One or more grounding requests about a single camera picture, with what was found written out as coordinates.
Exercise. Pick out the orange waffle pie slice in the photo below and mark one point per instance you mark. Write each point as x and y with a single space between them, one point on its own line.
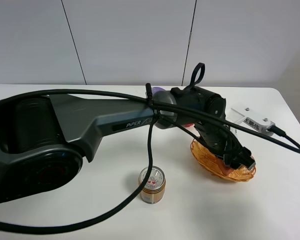
226 169

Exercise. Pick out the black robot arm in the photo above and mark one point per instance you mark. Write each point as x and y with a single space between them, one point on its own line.
44 135

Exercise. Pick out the orange wicker basket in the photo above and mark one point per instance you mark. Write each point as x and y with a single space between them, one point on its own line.
213 165

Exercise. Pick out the orange drink can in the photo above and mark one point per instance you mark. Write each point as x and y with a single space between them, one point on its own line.
154 189

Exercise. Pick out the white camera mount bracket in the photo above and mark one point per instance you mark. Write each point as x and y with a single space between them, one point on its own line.
239 114

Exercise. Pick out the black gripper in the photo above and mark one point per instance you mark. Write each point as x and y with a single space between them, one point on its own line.
223 143

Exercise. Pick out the red blue galaxy ball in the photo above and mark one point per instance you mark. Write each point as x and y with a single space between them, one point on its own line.
188 125

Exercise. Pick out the purple roll with label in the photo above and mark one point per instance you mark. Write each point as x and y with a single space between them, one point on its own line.
157 89

